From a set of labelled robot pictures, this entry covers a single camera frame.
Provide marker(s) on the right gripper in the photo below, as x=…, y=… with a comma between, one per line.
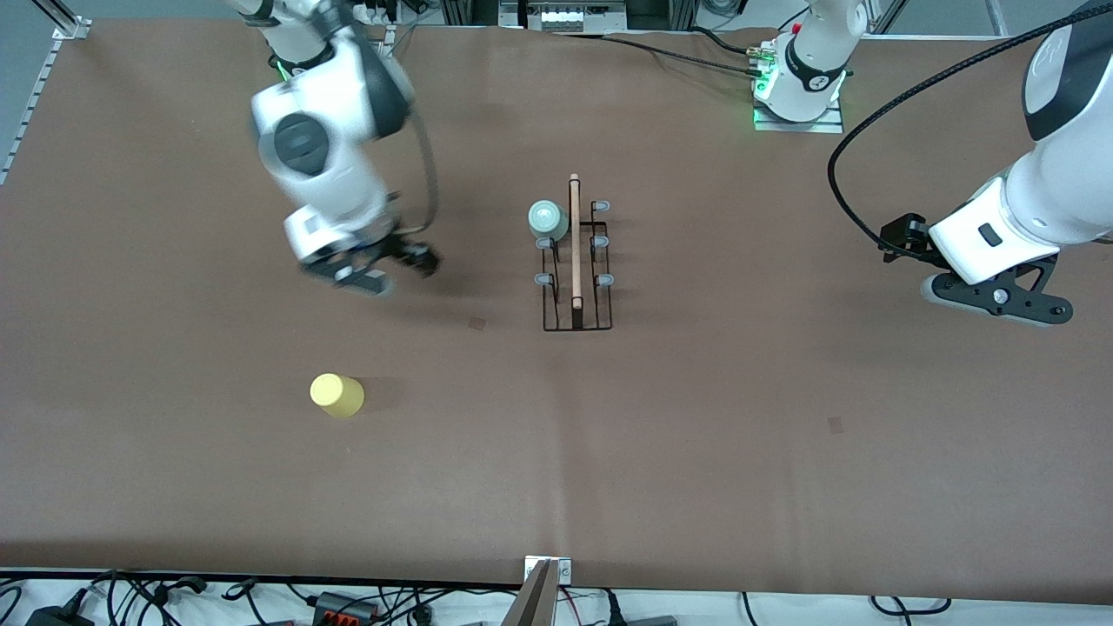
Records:
x=409, y=249

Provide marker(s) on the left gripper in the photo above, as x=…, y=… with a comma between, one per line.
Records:
x=909, y=236

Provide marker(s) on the pale green plastic cup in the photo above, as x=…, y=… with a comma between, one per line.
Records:
x=548, y=219

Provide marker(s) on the yellow plastic cup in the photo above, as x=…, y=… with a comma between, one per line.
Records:
x=337, y=395

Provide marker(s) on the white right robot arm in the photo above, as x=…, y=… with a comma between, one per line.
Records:
x=339, y=104

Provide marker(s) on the white power strip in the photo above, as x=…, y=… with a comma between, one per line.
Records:
x=565, y=16

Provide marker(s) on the black orange connector box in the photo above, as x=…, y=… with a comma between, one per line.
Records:
x=343, y=607

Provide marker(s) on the black power adapter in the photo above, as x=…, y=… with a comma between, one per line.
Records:
x=59, y=616

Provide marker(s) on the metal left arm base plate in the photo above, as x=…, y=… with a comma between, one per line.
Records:
x=800, y=126

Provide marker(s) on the small metal bracket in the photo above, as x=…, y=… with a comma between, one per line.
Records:
x=565, y=569

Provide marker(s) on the aluminium frame rail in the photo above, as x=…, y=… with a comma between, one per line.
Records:
x=35, y=96

